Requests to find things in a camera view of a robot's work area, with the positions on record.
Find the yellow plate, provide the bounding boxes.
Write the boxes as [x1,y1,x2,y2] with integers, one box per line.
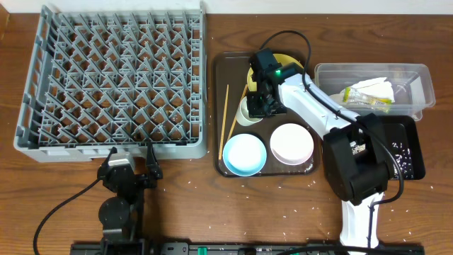
[247,53,304,92]

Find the black waste tray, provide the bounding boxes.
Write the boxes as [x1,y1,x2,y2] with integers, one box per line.
[379,115,426,180]

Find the dark brown serving tray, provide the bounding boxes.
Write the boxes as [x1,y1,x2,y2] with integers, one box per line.
[213,52,321,177]

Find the rice and food scraps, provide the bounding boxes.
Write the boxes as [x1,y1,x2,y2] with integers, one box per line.
[391,142,415,180]

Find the grey dishwasher rack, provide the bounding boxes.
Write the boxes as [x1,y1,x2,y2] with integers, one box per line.
[13,6,207,162]

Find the wrapper and napkin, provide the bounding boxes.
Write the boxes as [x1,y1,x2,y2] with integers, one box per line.
[330,77,395,113]

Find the white pink bowl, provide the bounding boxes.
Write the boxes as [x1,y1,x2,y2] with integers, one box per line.
[270,123,314,166]

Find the clear plastic bin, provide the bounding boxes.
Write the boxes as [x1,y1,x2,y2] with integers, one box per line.
[314,63,435,121]

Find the wooden chopstick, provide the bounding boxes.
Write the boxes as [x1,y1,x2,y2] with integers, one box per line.
[226,84,249,142]
[218,84,229,160]

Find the right wooden chopstick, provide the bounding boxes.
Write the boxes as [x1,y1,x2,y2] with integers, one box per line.
[226,84,249,142]

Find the left wooden chopstick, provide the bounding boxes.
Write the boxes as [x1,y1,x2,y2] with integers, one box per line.
[218,84,229,160]

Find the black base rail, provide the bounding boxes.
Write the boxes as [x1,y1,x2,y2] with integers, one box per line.
[69,240,425,255]

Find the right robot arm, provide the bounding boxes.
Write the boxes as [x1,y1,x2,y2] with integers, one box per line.
[247,48,396,248]

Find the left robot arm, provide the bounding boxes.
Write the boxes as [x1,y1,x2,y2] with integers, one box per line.
[97,144,163,242]

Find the light blue bowl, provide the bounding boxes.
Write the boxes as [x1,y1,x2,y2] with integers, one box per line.
[222,134,267,177]

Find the white paper cup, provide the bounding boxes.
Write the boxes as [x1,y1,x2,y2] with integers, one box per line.
[236,97,262,127]

